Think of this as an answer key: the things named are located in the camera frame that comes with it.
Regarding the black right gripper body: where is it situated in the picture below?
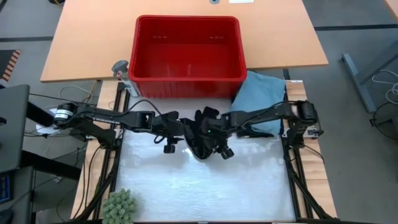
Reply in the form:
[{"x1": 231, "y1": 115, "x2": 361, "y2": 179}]
[{"x1": 198, "y1": 107, "x2": 233, "y2": 147}]

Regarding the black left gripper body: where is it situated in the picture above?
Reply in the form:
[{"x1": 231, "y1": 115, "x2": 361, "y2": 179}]
[{"x1": 155, "y1": 111, "x2": 189, "y2": 141}]

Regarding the black garment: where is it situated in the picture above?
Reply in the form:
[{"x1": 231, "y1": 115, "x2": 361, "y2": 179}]
[{"x1": 182, "y1": 117, "x2": 219, "y2": 161}]

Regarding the light blue garment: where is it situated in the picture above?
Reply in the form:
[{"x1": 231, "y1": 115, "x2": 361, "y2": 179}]
[{"x1": 229, "y1": 70, "x2": 287, "y2": 137}]

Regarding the red plastic bin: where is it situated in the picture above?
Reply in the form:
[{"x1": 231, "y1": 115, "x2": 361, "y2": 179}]
[{"x1": 128, "y1": 14, "x2": 248, "y2": 100}]

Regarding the clear spray bottle grey trigger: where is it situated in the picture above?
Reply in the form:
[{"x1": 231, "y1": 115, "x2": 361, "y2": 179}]
[{"x1": 111, "y1": 59, "x2": 139, "y2": 98}]

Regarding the green artificial plant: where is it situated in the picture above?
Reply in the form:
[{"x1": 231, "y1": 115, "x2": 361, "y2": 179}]
[{"x1": 101, "y1": 187, "x2": 138, "y2": 224}]

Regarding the grey power strip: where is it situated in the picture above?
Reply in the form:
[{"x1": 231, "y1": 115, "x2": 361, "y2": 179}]
[{"x1": 306, "y1": 128, "x2": 325, "y2": 138}]

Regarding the light wooden desk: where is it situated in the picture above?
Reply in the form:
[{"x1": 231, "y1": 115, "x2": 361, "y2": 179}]
[{"x1": 39, "y1": 0, "x2": 330, "y2": 83}]

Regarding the white round base disc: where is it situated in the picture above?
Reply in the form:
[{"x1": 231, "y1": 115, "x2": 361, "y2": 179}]
[{"x1": 35, "y1": 107, "x2": 60, "y2": 136}]

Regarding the grey metal desk leg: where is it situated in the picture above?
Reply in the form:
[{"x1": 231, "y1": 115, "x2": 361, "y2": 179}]
[{"x1": 341, "y1": 40, "x2": 398, "y2": 113}]

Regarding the dark grey monitor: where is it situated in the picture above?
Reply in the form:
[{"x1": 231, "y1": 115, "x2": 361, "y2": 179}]
[{"x1": 0, "y1": 83, "x2": 31, "y2": 174}]

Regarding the hazard striped mat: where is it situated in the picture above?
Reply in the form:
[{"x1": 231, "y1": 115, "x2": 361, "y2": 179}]
[{"x1": 0, "y1": 49, "x2": 22, "y2": 83}]

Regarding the backlit keyboard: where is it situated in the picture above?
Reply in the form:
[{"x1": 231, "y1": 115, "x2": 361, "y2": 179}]
[{"x1": 0, "y1": 173, "x2": 14, "y2": 205}]

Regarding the yellow cable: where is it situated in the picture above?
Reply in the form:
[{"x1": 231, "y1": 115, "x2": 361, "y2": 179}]
[{"x1": 83, "y1": 80, "x2": 98, "y2": 108}]

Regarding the thin white cable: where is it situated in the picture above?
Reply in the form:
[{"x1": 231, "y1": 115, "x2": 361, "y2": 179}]
[{"x1": 58, "y1": 85, "x2": 98, "y2": 105}]

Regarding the black aluminium frame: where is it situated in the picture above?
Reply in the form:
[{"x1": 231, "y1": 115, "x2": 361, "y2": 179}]
[{"x1": 73, "y1": 79, "x2": 335, "y2": 224}]

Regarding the black floor cable loop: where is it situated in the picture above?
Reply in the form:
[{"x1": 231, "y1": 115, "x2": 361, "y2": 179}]
[{"x1": 369, "y1": 101, "x2": 398, "y2": 152}]

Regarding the white floor cable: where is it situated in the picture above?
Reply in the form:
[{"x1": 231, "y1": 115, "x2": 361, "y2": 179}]
[{"x1": 371, "y1": 68, "x2": 398, "y2": 106}]

